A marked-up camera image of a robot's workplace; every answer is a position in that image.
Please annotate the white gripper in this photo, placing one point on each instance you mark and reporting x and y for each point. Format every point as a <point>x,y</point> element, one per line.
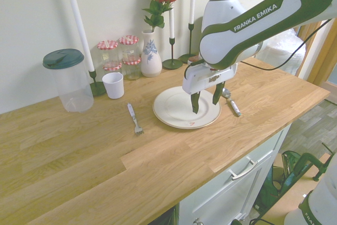
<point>205,77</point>

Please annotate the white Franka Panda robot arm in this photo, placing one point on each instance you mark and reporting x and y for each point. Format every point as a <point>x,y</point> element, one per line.
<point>263,19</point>

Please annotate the white plate with gold rim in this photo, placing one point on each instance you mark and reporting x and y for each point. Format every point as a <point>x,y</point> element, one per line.
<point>173,109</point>

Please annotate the tall dark candle holder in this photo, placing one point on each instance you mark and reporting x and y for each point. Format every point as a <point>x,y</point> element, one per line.
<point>172,64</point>
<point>187,57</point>

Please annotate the white vase with blue flower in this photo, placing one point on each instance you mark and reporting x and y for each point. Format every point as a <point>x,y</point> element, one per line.
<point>150,59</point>

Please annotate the glass jar red checkered lid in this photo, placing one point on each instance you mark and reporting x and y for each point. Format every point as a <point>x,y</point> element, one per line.
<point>131,69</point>
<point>107,51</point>
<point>112,66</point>
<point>129,47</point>

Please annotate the clear plastic wrapped bundle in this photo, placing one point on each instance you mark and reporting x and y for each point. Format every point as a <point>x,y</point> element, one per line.
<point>281,48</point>

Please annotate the white plastic cup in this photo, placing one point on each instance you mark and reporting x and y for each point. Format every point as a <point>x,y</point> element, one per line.
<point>113,85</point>

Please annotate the white kitchen cabinet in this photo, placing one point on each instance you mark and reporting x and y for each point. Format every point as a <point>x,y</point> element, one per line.
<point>237,196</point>

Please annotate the short dark candle holder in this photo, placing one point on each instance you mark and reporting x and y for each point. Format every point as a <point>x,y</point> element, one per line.
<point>97,89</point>

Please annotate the green metal clamp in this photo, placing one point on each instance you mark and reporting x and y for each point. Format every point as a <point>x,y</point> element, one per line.
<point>305,160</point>

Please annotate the clear container with teal lid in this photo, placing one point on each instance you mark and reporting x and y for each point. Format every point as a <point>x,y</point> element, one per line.
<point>69,85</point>

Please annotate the leaning white taper candle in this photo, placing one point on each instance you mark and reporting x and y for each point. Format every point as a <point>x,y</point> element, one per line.
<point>79,24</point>

